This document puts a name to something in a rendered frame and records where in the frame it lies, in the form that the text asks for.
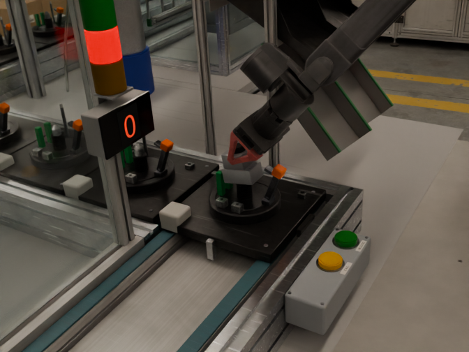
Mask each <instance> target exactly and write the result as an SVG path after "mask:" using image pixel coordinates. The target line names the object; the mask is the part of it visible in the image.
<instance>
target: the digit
mask: <svg viewBox="0 0 469 352"><path fill-rule="evenodd" d="M117 119H118V123H119V131H120V136H121V143H122V147H124V146H126V145H127V144H129V143H130V142H132V141H134V140H135V139H137V138H139V137H140V136H141V131H140V123H139V117H138V112H137V103H136V102H135V103H134V104H132V105H130V106H128V107H127V108H124V109H123V110H121V111H119V112H118V113H117Z"/></svg>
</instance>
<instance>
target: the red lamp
mask: <svg viewBox="0 0 469 352"><path fill-rule="evenodd" d="M84 35H85V39H86V43H87V50H88V55H89V61H90V62H91V63H93V64H111V63H114V62H116V61H119V60H120V59H121V58H122V53H121V44H120V39H119V30H118V26H116V27H115V28H113V29H108V30H105V31H87V30H85V29H84Z"/></svg>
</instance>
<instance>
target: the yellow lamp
mask: <svg viewBox="0 0 469 352"><path fill-rule="evenodd" d="M90 66H91V73H92V77H93V81H94V89H95V92H96V93H97V94H99V95H104V96H109V95H115V94H120V93H121V92H123V91H125V90H126V89H127V84H126V76H125V71H124V63H123V58H121V59H120V60H119V61H116V62H114V63H111V64H93V63H91V62H90Z"/></svg>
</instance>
